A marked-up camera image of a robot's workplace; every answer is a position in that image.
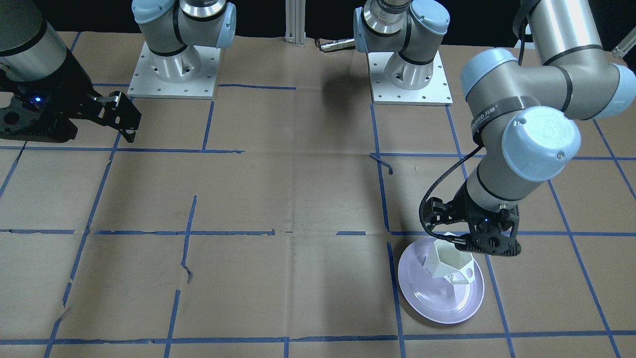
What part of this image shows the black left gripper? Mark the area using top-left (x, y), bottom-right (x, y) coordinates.
top-left (425, 185), bottom-right (522, 256)

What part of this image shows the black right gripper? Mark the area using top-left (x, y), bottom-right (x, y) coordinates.
top-left (1, 64), bottom-right (142, 143)

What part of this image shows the white angular cup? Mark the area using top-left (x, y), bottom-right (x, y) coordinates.
top-left (422, 239), bottom-right (476, 285)

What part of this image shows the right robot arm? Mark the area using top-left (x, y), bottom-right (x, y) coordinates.
top-left (0, 0), bottom-right (237, 143)

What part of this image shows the lavender plate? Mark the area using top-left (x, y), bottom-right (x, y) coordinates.
top-left (398, 237), bottom-right (484, 324)

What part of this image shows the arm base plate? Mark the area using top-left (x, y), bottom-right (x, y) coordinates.
top-left (127, 43), bottom-right (222, 100)
top-left (367, 52), bottom-right (454, 106)

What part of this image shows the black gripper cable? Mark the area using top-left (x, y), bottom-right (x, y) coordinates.
top-left (419, 144), bottom-right (485, 237)

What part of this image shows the aluminium frame post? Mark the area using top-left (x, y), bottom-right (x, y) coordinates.
top-left (284, 0), bottom-right (306, 47)

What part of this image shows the silver cable connector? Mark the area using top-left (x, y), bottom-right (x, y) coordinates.
top-left (315, 38), bottom-right (356, 53)

